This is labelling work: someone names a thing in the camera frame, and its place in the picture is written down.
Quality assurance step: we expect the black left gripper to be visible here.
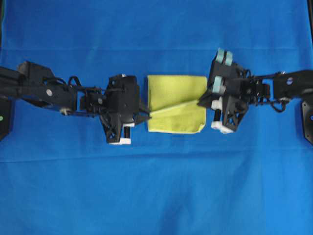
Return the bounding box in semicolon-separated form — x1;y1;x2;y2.
100;74;151;145

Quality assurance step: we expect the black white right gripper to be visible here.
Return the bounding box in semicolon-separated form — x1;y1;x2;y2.
197;62;248;134

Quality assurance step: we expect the yellow-green towel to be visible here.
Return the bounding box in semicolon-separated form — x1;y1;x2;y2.
147;75;207;134

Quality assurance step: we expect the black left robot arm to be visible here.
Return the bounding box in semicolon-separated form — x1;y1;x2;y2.
0;61;151;145

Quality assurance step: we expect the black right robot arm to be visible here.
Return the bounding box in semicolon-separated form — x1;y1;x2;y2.
198;61;313;134

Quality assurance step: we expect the blue table cloth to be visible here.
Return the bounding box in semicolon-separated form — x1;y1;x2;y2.
0;0;313;235

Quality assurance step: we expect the teal white wrist camera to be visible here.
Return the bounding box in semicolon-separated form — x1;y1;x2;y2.
210;48;233;94

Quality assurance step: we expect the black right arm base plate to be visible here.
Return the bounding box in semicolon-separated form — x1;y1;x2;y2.
301;95;313;144

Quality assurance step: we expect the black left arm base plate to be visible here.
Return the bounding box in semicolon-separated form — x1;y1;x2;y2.
0;96;14;141

